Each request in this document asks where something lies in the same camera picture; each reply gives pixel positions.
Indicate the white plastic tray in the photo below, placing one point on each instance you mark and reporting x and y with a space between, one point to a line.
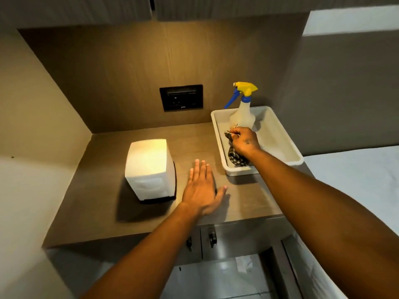
265 140

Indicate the grey cabinet drawer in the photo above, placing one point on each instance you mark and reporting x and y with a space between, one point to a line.
187 249
243 238

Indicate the person's right hand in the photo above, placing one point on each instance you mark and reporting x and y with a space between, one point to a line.
246 143

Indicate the person's left thumb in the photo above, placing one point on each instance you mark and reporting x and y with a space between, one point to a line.
221 193

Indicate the black drawer knob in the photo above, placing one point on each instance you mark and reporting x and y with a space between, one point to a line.
189 242
213 238

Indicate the black wall socket panel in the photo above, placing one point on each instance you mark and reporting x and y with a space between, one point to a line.
181 98

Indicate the checkered cleaning cloth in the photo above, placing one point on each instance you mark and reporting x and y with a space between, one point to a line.
234 155

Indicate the white paper scrap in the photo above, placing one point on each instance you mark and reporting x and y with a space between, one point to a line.
243 264

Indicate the person's left hand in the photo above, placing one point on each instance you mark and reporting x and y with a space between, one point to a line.
201 193

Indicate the spray bottle with yellow trigger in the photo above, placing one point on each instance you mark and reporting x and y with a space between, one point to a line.
243 112

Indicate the person's right forearm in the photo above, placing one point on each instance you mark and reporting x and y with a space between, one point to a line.
327 221

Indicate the person's right fingers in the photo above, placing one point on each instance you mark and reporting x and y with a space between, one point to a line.
236 133

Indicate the white bed sheet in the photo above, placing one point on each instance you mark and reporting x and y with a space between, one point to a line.
358 189

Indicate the person's left forearm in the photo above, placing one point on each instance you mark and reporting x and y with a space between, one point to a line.
140 258

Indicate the white napkin dispenser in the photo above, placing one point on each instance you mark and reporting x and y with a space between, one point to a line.
149 169

